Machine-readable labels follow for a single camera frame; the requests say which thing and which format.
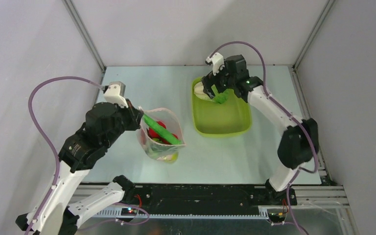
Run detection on clear pink zip bag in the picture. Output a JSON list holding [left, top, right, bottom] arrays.
[[137, 108, 186, 160]]

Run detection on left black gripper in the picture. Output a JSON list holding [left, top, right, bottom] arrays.
[[103, 98, 144, 148]]

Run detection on yellow green pear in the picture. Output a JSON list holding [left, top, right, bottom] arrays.
[[157, 153, 179, 164]]

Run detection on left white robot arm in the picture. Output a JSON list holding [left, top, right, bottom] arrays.
[[15, 100, 143, 235]]

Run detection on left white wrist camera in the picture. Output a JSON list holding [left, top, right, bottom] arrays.
[[103, 81, 128, 108]]

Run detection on green lettuce head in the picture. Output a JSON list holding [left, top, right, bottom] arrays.
[[193, 82, 235, 104]]

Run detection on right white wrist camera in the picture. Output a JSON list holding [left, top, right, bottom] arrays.
[[205, 52, 225, 76]]

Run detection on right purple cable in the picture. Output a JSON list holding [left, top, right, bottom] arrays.
[[209, 41, 320, 234]]

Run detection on green plastic tray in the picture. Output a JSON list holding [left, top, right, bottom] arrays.
[[191, 77, 253, 138]]

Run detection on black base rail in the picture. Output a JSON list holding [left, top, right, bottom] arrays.
[[121, 184, 297, 216]]

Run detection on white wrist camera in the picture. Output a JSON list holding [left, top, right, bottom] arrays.
[[205, 52, 225, 76], [103, 81, 128, 108]]

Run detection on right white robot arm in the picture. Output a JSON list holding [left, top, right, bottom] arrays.
[[194, 52, 319, 205]]

